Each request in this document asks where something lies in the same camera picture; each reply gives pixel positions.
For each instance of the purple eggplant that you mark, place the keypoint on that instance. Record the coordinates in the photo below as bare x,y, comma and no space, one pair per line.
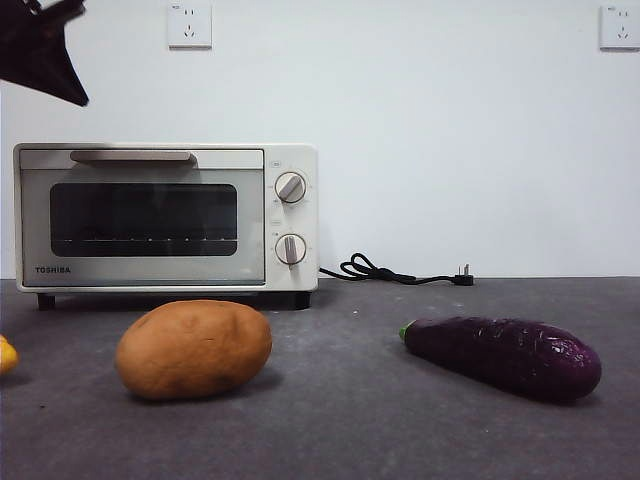
500,354

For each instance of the brown potato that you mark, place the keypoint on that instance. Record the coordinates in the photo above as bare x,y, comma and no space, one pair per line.
194,350

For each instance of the white wall socket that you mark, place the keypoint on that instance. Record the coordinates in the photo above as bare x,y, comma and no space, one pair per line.
621,29
190,27

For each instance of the yellow fruit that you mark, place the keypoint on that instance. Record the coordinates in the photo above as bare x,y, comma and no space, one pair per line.
6,357

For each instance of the cream Toshiba toaster oven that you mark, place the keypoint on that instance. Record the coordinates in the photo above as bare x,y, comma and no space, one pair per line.
304,155

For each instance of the oven temperature knob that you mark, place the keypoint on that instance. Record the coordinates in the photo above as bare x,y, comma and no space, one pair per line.
290,187

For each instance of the oven timer knob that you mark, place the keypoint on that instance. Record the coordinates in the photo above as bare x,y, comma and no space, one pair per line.
290,249

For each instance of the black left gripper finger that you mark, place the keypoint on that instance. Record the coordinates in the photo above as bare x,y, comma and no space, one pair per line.
35,50

